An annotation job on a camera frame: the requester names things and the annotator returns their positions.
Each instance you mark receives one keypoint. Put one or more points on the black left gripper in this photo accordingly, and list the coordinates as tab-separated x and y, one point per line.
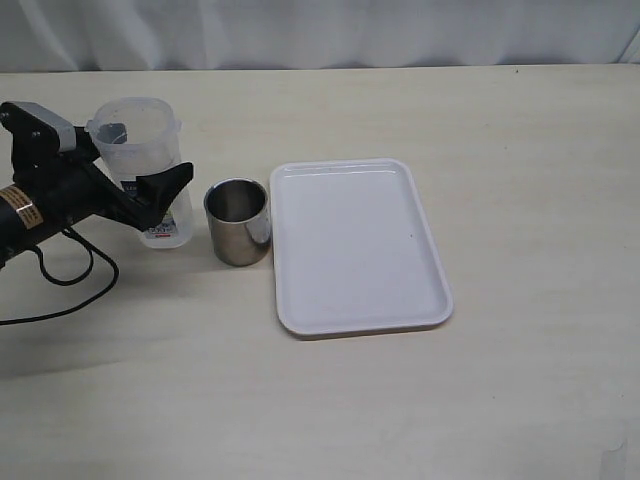
68	188

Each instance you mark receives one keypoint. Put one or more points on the clear plastic water pitcher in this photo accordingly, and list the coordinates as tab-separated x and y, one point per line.
152	147

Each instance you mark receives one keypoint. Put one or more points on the stainless steel cup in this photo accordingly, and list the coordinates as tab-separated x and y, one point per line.
238	216

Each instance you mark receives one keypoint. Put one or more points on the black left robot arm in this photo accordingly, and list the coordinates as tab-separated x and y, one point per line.
13	245

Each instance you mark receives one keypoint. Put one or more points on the white backdrop curtain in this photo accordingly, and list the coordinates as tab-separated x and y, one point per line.
63	36

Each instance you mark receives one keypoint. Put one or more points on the white plastic tray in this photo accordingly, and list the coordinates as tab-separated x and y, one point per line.
353	252

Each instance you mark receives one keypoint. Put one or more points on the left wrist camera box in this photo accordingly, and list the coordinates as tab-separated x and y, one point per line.
38	133

